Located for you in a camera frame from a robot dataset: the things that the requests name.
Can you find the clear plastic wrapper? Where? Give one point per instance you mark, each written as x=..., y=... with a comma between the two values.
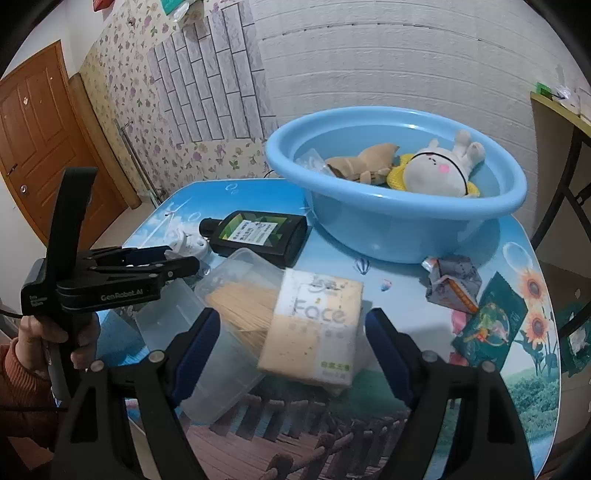
x=311, y=161

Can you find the wooden side table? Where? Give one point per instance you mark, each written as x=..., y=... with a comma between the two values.
x=560, y=184

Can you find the brown wooden door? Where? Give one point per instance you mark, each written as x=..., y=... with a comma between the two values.
x=41, y=129

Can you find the red wall box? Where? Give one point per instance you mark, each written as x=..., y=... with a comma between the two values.
x=101, y=4

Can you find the person's left hand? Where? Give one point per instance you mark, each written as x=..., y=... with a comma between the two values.
x=85, y=344

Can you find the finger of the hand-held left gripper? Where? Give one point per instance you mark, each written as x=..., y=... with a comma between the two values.
x=175, y=268
x=143, y=254

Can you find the dark bottle with green label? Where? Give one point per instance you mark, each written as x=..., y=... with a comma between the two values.
x=249, y=230

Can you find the small green box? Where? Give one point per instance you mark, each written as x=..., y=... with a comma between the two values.
x=543, y=89

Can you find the small white plastic item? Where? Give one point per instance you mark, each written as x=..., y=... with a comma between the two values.
x=191, y=244

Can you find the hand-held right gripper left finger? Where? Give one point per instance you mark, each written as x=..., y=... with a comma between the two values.
x=201, y=350

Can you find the white rabbit plush toy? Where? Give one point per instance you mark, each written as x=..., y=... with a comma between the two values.
x=434, y=175

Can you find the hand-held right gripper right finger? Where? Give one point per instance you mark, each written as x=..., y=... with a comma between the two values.
x=388, y=350

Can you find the green trash bin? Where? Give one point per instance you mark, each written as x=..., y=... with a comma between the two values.
x=565, y=323

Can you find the blue plastic basin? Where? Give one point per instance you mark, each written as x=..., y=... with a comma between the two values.
x=392, y=230

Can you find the brown plush toy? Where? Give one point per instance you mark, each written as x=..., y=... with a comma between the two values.
x=364, y=161

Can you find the green snack packet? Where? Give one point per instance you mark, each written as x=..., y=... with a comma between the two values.
x=489, y=323

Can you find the crumpled silver wrapper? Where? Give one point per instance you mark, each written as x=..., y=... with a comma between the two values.
x=455, y=286

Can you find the beige tissue pack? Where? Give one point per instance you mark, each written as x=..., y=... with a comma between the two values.
x=314, y=332

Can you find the clear plastic toothpick box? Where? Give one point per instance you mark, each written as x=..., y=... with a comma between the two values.
x=240, y=300

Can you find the metal rail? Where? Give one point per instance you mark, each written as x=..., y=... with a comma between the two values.
x=134, y=157

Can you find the white plastic bag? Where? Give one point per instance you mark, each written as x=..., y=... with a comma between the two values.
x=564, y=96

